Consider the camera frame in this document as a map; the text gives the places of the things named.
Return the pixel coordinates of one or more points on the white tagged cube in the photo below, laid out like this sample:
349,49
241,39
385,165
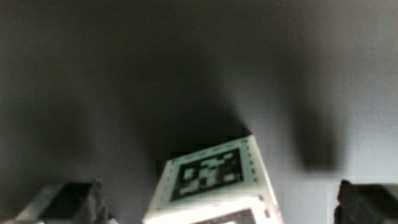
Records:
214,189

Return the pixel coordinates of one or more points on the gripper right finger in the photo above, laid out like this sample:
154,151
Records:
367,204

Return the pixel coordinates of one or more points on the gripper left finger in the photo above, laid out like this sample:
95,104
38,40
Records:
68,204

